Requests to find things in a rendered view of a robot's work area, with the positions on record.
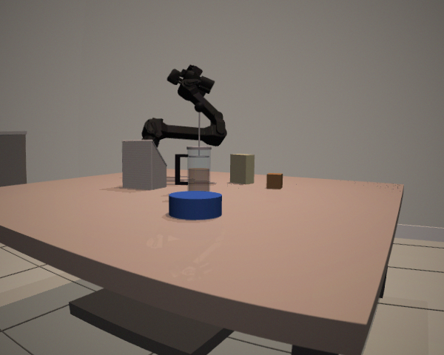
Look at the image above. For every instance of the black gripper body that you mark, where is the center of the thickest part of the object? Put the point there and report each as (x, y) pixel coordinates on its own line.
(174, 76)

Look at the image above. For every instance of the glass french press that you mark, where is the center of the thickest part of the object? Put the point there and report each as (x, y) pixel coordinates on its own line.
(198, 163)

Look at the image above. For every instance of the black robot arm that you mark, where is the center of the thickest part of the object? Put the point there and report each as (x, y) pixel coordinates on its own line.
(155, 129)

